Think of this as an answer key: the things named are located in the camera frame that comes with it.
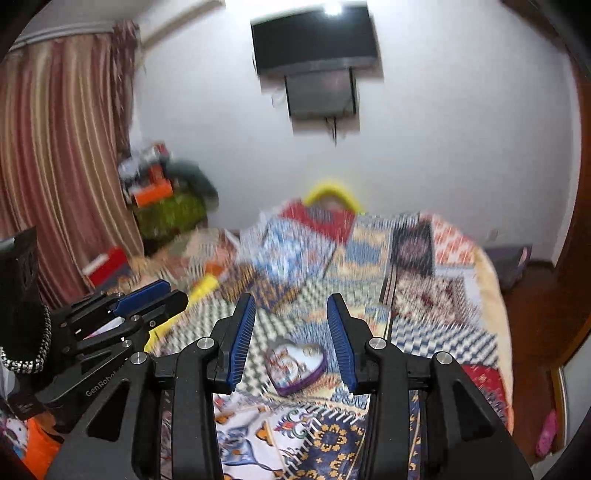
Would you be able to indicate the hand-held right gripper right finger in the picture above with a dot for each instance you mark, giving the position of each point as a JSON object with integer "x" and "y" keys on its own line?
{"x": 339, "y": 341}

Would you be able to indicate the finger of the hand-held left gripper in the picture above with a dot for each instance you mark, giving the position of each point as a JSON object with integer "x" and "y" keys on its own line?
{"x": 141, "y": 293}
{"x": 161, "y": 307}

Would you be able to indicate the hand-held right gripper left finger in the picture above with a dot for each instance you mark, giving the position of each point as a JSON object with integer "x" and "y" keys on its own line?
{"x": 242, "y": 341}

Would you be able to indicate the heart-shaped purple tin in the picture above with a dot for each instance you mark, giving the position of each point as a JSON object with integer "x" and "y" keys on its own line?
{"x": 293, "y": 360}

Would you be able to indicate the purple heart-shaped tin box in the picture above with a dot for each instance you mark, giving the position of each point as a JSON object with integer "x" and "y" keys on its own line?
{"x": 302, "y": 376}

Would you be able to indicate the person's left forearm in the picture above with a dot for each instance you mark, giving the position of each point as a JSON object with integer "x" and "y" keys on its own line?
{"x": 18, "y": 277}

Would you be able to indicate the red box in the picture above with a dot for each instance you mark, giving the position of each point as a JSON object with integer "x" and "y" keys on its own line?
{"x": 107, "y": 266}

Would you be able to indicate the orange striped cloth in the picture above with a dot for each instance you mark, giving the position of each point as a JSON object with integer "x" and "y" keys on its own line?
{"x": 194, "y": 258}

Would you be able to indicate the patchwork printed blanket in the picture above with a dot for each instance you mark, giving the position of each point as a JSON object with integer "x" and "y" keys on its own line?
{"x": 369, "y": 286}

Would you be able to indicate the orange box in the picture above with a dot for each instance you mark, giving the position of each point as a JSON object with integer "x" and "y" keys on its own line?
{"x": 152, "y": 194}

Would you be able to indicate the orange bag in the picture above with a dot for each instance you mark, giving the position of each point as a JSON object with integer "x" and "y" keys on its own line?
{"x": 41, "y": 445}

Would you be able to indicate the dark grey plush toy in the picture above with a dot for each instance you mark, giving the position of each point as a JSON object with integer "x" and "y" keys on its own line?
{"x": 194, "y": 177}

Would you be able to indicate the striped brown curtain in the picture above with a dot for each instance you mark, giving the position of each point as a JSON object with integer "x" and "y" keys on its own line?
{"x": 60, "y": 161}

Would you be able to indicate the dark purple cushion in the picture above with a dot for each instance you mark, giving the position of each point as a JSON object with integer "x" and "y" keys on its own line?
{"x": 508, "y": 265}

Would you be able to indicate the pink slipper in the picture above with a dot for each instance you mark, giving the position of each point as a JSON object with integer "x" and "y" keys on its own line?
{"x": 547, "y": 434}

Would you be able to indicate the brown wooden door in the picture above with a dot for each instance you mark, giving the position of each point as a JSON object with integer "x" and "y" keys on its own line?
{"x": 577, "y": 207}

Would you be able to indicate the small black wall monitor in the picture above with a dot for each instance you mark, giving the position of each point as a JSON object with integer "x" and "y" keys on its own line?
{"x": 321, "y": 94}

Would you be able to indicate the black wall television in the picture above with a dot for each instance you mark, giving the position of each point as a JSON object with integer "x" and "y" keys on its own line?
{"x": 316, "y": 39}

